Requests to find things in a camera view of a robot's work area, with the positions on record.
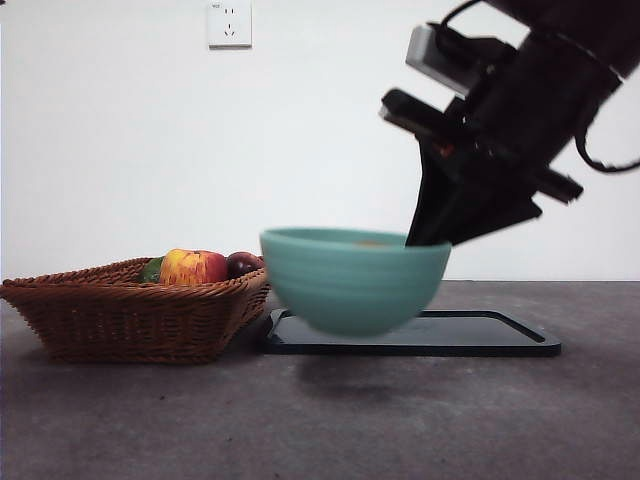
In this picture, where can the pale grey camera box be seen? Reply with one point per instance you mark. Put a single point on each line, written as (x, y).
(435, 55)

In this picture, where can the brown kiwi fruit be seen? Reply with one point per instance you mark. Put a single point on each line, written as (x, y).
(369, 245)

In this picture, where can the dark red plum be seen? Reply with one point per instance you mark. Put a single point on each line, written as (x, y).
(242, 265)

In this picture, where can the green fruit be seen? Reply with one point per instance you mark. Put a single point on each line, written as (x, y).
(151, 271)

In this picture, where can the teal ceramic bowl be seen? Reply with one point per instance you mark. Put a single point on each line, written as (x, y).
(350, 290)

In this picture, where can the white wall socket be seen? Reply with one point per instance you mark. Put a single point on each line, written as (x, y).
(230, 25)

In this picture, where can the brown wicker basket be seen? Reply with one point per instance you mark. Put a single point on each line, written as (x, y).
(125, 320)

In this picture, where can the dark rectangular tray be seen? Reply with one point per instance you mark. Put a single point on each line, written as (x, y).
(475, 337)

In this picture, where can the red yellow apple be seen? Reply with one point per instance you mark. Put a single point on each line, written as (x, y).
(195, 267)

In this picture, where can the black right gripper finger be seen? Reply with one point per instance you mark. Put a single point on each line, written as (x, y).
(485, 215)
(427, 200)

